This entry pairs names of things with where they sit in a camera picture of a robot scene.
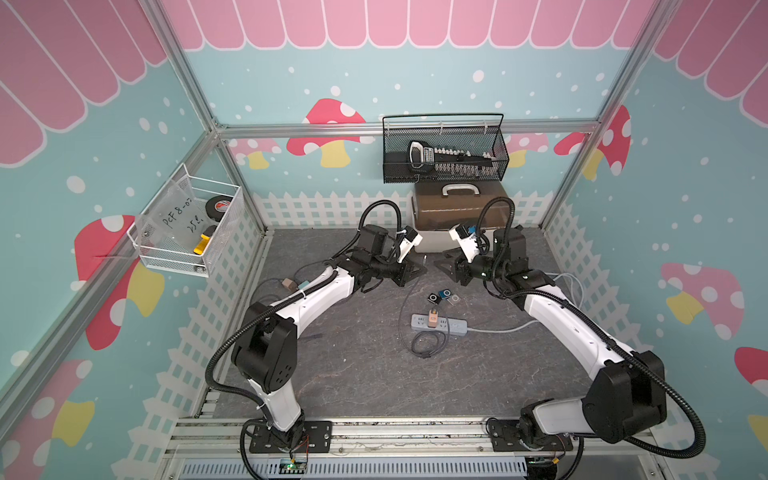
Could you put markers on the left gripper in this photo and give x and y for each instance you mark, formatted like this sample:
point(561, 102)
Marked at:
point(405, 273)

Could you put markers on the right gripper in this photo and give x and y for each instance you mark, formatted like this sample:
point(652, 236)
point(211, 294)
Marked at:
point(459, 269)

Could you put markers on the pink USB charger adapter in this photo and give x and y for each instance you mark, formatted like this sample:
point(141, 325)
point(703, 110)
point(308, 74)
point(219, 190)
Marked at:
point(433, 319)

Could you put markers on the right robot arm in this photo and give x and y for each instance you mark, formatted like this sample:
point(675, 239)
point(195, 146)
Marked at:
point(628, 392)

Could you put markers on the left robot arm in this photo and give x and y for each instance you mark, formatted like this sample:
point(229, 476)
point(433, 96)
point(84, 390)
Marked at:
point(258, 360)

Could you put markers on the black mp3 player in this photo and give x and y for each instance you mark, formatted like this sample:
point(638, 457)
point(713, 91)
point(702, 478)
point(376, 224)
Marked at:
point(433, 297)

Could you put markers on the white toolbox brown lid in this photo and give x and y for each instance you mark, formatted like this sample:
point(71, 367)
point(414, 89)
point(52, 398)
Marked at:
point(439, 206)

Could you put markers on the white power strip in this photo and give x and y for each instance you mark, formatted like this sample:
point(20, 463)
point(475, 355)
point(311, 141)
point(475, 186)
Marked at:
point(454, 327)

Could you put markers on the socket bit set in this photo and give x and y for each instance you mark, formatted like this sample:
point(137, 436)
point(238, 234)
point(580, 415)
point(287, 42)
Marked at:
point(423, 158)

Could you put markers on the brown grey plug on table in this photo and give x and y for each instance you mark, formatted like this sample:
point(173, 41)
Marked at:
point(293, 285)

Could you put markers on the black electrical tape roll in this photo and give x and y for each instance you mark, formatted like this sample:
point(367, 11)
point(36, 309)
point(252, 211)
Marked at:
point(217, 206)

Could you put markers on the yellow tool in bin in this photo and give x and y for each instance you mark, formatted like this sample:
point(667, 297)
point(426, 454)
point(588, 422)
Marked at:
point(202, 245)

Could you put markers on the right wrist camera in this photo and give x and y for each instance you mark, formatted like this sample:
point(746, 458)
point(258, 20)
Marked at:
point(471, 242)

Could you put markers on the black wire mesh basket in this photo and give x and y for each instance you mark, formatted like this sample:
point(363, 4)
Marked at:
point(475, 132)

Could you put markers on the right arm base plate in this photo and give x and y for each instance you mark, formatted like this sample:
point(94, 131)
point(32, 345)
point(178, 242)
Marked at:
point(515, 435)

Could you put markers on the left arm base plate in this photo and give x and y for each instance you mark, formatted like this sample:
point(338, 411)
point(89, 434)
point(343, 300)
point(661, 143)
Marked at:
point(305, 436)

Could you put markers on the clear plastic wall bin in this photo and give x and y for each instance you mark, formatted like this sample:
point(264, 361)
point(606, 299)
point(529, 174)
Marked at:
point(165, 233)

